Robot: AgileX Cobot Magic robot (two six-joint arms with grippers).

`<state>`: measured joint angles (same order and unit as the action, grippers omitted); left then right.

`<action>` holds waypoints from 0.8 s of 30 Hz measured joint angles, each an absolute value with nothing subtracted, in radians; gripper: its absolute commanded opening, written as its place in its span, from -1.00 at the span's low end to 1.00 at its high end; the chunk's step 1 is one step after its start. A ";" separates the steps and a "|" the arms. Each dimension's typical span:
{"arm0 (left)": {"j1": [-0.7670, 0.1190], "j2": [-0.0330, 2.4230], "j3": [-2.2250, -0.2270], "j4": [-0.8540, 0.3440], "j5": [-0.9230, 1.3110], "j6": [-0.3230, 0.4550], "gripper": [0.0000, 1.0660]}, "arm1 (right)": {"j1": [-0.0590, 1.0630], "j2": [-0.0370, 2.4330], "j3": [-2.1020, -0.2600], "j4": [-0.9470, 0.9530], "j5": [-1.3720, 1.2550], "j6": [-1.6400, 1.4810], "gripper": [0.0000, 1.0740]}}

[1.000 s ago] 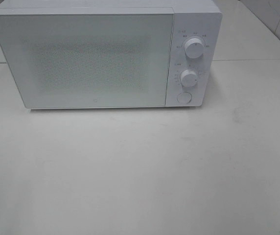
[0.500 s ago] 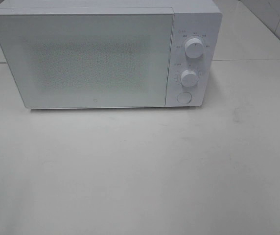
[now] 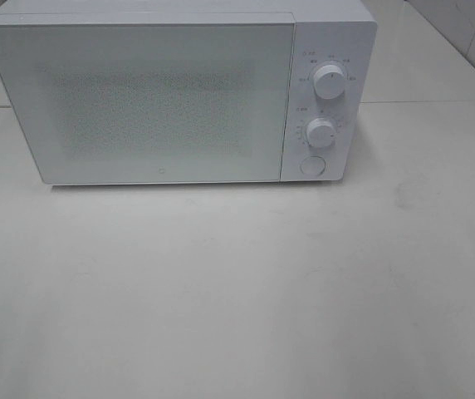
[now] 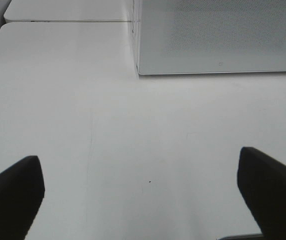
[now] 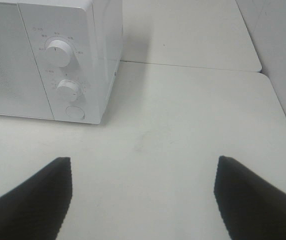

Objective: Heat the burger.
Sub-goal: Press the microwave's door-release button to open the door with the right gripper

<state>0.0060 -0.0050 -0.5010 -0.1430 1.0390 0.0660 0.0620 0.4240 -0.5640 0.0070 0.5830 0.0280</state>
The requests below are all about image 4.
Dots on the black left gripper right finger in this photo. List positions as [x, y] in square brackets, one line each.
[261, 181]

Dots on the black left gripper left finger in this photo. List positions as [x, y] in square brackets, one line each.
[22, 190]

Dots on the white microwave oven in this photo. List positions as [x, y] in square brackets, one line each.
[220, 35]

